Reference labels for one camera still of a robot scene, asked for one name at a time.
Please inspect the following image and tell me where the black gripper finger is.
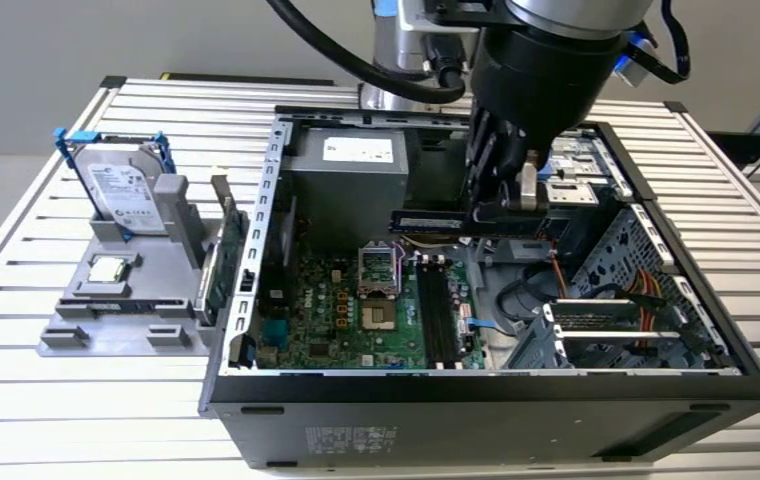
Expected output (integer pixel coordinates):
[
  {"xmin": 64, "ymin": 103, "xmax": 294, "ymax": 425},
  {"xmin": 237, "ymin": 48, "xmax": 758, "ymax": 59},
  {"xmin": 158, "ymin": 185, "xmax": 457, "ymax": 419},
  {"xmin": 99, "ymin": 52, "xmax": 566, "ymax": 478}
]
[
  {"xmin": 502, "ymin": 144, "xmax": 545, "ymax": 222},
  {"xmin": 463, "ymin": 113, "xmax": 511, "ymax": 224}
]

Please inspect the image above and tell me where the blue RAM stick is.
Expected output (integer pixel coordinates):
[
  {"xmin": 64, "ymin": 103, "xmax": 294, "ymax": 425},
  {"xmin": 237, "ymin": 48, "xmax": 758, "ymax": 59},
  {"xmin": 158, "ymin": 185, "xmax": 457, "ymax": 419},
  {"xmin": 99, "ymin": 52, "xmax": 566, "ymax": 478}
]
[{"xmin": 389, "ymin": 209, "xmax": 542, "ymax": 237}]

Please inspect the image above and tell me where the black RAM slot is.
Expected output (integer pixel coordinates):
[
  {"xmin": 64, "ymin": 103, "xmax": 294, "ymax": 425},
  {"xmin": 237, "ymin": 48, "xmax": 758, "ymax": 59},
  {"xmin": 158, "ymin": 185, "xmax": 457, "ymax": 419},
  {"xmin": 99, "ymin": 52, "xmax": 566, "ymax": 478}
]
[
  {"xmin": 415, "ymin": 254, "xmax": 449, "ymax": 370},
  {"xmin": 433, "ymin": 254, "xmax": 466, "ymax": 370}
]

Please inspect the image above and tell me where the silver metal drive cage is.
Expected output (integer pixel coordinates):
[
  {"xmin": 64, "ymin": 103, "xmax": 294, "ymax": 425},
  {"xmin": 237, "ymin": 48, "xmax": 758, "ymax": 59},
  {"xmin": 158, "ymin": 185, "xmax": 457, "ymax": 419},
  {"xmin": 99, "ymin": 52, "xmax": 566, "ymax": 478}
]
[{"xmin": 537, "ymin": 127, "xmax": 621, "ymax": 262}]

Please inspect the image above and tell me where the grey power supply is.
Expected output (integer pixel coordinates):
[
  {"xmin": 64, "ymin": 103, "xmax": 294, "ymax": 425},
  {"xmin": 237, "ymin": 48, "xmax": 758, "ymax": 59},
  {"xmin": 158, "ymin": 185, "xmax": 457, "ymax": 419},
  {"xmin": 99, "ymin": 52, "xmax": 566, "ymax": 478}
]
[{"xmin": 278, "ymin": 127, "xmax": 411, "ymax": 251}]

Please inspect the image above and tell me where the thin locking lever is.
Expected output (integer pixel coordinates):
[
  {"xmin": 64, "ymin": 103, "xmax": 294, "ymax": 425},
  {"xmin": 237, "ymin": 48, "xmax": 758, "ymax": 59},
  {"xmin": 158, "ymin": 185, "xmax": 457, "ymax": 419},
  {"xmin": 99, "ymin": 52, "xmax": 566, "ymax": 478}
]
[{"xmin": 391, "ymin": 247, "xmax": 411, "ymax": 297}]

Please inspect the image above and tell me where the grey disk bay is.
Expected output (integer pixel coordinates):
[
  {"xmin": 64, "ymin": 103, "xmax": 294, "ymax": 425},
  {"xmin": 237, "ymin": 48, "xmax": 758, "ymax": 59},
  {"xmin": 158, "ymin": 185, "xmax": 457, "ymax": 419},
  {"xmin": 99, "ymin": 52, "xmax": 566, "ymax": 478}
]
[{"xmin": 503, "ymin": 297, "xmax": 685, "ymax": 371}]

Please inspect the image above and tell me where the metal socket cover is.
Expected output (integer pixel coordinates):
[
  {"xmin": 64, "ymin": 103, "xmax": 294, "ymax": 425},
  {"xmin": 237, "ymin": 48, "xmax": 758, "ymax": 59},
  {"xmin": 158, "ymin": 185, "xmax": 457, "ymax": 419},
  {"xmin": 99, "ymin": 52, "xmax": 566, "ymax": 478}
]
[{"xmin": 357, "ymin": 239, "xmax": 399, "ymax": 300}]

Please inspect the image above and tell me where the CPU socket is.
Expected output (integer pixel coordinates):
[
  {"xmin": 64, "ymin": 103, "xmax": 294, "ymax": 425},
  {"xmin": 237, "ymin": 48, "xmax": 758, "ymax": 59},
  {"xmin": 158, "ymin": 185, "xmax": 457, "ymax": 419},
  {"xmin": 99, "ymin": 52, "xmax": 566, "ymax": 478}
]
[{"xmin": 358, "ymin": 298, "xmax": 399, "ymax": 332}]

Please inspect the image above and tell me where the green motherboard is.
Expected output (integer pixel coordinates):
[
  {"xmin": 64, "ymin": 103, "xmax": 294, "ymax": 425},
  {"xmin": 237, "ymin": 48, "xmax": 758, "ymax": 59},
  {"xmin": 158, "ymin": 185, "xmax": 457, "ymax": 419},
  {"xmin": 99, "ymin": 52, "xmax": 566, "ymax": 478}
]
[{"xmin": 255, "ymin": 249, "xmax": 493, "ymax": 372}]

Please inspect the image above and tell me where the green graphics card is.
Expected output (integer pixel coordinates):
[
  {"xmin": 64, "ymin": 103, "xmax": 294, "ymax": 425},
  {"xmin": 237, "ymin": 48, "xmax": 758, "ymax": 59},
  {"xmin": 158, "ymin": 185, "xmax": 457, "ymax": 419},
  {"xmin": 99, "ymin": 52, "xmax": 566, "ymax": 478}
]
[{"xmin": 193, "ymin": 167, "xmax": 251, "ymax": 326}]

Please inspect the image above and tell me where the blue expansion slot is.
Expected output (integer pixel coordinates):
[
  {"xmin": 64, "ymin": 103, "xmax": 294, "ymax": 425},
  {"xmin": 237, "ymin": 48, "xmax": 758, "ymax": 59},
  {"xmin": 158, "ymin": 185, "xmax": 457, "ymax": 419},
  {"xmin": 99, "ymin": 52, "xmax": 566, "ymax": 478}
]
[{"xmin": 259, "ymin": 321, "xmax": 289, "ymax": 350}]

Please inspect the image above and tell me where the black PC case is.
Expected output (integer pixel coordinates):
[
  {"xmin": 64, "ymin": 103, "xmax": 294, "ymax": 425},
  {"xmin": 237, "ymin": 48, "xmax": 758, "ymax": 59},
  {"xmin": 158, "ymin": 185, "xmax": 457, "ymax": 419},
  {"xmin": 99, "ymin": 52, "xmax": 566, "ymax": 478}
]
[{"xmin": 195, "ymin": 103, "xmax": 760, "ymax": 471}]

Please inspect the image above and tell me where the grey parts rack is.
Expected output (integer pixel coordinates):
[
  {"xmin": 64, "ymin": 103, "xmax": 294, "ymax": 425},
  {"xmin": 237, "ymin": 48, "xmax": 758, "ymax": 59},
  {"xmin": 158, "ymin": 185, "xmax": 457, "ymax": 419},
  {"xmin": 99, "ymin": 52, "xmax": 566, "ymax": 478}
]
[{"xmin": 35, "ymin": 172, "xmax": 247, "ymax": 359}]

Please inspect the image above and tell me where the hard disk in blue carrier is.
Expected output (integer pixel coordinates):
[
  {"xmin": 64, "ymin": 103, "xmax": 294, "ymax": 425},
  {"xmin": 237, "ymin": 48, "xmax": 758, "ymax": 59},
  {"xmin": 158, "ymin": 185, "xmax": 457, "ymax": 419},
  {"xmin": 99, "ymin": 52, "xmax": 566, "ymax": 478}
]
[{"xmin": 51, "ymin": 128, "xmax": 178, "ymax": 241}]

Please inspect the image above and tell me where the silver CPU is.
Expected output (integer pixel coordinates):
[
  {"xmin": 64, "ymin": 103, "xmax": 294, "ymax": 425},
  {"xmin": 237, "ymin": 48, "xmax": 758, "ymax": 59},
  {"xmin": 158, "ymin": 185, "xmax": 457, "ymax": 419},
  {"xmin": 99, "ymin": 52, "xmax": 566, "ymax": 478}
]
[{"xmin": 87, "ymin": 258, "xmax": 129, "ymax": 284}]

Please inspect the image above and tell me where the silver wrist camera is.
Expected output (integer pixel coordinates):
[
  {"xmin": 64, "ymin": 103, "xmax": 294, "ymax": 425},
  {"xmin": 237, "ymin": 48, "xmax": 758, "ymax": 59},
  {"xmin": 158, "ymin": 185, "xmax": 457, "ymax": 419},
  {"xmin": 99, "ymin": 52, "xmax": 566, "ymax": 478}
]
[
  {"xmin": 617, "ymin": 29, "xmax": 662, "ymax": 89},
  {"xmin": 395, "ymin": 0, "xmax": 482, "ymax": 36}
]

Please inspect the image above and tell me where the thin red wire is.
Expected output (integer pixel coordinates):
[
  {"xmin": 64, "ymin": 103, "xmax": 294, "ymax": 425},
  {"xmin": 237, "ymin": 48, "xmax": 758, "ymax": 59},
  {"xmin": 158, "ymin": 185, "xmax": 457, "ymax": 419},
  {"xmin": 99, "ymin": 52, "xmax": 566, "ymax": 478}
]
[{"xmin": 547, "ymin": 247, "xmax": 572, "ymax": 304}]

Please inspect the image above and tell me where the black camera cable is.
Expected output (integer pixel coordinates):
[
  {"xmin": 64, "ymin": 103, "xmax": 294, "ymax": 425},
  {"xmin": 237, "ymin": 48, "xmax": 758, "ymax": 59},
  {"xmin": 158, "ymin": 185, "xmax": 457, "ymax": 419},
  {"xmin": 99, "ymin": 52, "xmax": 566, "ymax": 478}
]
[{"xmin": 638, "ymin": 0, "xmax": 694, "ymax": 86}]

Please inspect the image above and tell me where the black cable loop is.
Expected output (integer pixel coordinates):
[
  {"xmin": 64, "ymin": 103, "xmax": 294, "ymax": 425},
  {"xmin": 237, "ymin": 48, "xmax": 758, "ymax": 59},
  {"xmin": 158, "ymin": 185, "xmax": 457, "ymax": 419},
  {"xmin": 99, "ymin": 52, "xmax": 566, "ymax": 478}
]
[{"xmin": 493, "ymin": 262, "xmax": 554, "ymax": 334}]

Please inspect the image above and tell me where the red yellow wire bundle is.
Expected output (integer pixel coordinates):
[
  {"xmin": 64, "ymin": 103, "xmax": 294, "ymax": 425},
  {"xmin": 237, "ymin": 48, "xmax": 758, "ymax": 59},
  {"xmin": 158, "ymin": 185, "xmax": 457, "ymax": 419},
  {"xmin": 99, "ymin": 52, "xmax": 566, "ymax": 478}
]
[{"xmin": 624, "ymin": 267, "xmax": 666, "ymax": 351}]

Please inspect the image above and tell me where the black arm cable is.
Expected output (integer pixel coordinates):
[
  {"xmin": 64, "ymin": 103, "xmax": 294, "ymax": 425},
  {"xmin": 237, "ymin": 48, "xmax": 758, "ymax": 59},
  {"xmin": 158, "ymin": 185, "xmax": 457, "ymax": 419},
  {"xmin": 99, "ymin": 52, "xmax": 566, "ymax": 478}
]
[{"xmin": 263, "ymin": 0, "xmax": 471, "ymax": 105}]

